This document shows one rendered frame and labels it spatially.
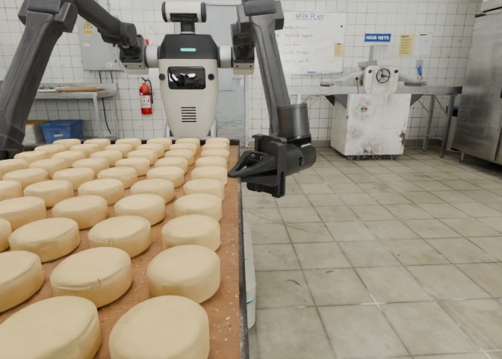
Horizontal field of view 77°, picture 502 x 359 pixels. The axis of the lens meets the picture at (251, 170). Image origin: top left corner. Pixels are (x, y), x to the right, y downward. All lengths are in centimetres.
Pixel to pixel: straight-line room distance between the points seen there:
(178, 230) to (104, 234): 6
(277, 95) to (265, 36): 16
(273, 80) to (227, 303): 57
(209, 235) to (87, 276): 9
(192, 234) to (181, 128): 107
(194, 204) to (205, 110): 99
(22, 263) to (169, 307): 12
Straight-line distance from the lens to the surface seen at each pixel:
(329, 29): 508
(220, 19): 493
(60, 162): 56
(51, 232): 31
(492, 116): 438
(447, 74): 589
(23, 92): 85
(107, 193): 40
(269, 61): 75
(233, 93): 487
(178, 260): 24
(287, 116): 57
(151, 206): 33
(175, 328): 18
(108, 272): 24
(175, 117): 132
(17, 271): 27
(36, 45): 90
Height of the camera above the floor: 105
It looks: 16 degrees down
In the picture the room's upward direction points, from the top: straight up
